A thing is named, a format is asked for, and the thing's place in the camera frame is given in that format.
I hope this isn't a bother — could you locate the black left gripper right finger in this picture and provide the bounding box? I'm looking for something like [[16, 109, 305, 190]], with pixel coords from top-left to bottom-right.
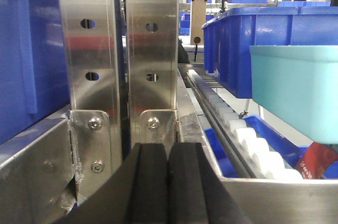
[[168, 143, 251, 223]]

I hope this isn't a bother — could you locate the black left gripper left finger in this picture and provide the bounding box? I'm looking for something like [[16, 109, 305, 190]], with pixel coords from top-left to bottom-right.
[[57, 143, 168, 223]]

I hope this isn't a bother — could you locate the light teal plastic bin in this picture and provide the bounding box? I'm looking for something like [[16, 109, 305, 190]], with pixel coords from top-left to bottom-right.
[[250, 45, 337, 144]]

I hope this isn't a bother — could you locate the blue bin lower shelf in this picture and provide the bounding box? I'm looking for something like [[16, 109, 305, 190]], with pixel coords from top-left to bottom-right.
[[204, 115, 338, 180]]

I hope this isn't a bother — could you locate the large blue bin left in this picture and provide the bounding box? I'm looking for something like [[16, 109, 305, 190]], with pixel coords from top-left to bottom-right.
[[1, 0, 69, 142]]

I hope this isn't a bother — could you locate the large blue bin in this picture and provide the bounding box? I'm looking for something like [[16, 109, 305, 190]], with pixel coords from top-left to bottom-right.
[[1, 0, 69, 142], [202, 6, 337, 99]]

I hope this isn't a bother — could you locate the large blue bin right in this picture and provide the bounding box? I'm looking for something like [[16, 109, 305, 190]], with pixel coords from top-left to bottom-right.
[[202, 6, 337, 99]]

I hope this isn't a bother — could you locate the white roller track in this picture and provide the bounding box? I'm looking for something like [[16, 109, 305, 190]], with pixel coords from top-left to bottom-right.
[[187, 70, 303, 181]]

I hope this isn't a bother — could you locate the red snack package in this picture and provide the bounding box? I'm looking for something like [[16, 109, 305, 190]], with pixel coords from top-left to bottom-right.
[[295, 142, 337, 179]]

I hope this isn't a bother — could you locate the cardboard box with device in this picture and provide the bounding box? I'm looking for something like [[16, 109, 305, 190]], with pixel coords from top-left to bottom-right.
[[190, 0, 207, 45]]

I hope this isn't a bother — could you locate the stainless steel rack frame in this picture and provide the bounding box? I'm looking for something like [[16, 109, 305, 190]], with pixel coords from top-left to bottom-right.
[[1, 0, 337, 223]]

